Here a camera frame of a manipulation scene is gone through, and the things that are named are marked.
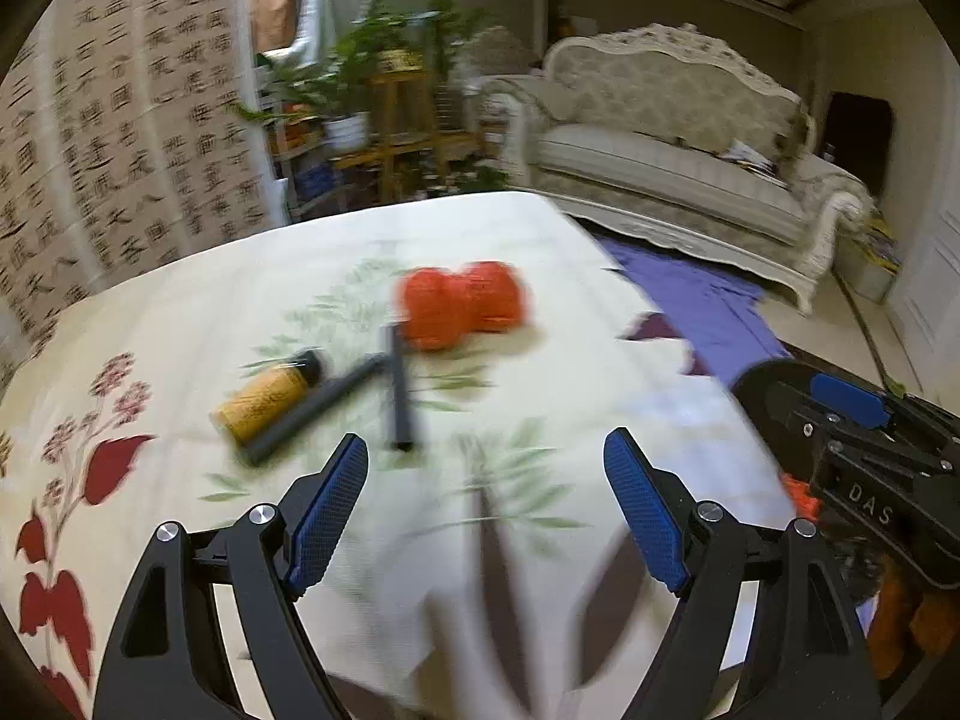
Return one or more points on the metal shelf rack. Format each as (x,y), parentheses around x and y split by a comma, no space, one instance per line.
(300,165)

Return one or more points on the person's right forearm orange sleeve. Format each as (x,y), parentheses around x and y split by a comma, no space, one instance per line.
(915,615)

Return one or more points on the stack of papers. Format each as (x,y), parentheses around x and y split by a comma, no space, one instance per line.
(750,159)

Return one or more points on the floral tablecloth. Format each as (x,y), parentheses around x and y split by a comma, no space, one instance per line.
(465,577)

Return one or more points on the calligraphy wall hanging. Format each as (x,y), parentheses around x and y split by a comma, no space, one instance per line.
(112,127)

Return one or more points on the orange foam net bundle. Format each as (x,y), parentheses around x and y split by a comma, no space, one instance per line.
(450,307)

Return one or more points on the wooden plant stand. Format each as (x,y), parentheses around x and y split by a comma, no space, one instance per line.
(397,142)

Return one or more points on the green plant in patterned pot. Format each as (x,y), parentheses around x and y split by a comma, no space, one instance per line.
(397,60)

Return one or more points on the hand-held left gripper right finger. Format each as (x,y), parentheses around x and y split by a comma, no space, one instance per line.
(645,510)

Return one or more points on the white door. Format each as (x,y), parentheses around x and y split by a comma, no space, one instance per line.
(930,300)

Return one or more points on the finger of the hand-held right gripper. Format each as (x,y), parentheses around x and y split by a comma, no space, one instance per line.
(802,420)
(851,399)

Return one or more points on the black bar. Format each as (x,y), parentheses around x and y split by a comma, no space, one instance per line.
(315,409)
(399,390)

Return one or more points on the purple cloth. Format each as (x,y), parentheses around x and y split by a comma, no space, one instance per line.
(705,300)

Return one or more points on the ornate pale sofa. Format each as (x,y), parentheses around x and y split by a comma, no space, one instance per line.
(660,165)

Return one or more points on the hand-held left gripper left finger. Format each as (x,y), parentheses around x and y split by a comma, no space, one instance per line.
(330,517)

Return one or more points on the yellow and black cylinder bottle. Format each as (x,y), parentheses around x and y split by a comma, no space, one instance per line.
(266,401)

